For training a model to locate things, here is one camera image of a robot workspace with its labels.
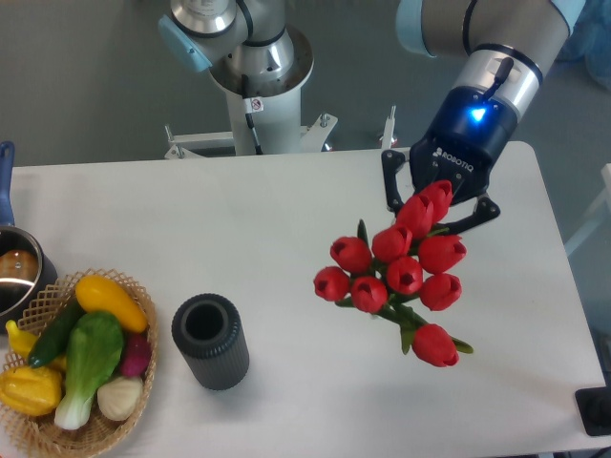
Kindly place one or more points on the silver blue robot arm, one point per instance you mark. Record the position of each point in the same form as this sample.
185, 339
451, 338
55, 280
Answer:
509, 45

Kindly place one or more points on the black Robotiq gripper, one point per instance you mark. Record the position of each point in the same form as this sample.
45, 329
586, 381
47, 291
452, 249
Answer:
462, 145

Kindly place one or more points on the dark grey ribbed vase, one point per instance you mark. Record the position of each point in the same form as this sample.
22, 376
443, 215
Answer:
207, 330

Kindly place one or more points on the purple red radish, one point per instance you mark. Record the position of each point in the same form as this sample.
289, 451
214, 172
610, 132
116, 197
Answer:
136, 356

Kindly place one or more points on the white metal table frame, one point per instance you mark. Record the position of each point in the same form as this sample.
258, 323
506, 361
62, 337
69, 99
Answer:
255, 137

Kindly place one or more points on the orange yellow pumpkin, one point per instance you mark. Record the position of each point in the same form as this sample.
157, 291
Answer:
31, 391

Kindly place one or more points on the white garlic bulb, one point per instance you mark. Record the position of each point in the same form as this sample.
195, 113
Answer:
117, 400

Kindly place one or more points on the blue handled saucepan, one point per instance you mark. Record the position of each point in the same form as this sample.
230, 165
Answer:
25, 268

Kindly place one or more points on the black device at edge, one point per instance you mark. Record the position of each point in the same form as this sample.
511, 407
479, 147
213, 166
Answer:
594, 410

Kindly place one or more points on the green bok choy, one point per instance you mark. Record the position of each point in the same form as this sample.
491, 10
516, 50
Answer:
93, 353

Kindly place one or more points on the woven wicker basket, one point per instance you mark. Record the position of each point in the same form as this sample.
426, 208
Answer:
24, 436

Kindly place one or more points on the small yellow gourd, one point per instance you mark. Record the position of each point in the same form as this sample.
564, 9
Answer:
22, 342

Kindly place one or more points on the red tulip bouquet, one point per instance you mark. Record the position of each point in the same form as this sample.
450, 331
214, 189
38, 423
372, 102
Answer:
409, 261

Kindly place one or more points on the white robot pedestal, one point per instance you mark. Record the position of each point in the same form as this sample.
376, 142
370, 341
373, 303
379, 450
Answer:
266, 78

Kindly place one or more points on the yellow squash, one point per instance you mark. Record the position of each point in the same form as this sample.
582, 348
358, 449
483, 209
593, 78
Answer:
95, 293

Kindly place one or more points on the dark green cucumber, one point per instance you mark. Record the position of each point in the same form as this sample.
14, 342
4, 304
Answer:
53, 341

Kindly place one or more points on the blue plastic bag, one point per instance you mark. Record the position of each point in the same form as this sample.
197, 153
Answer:
590, 42

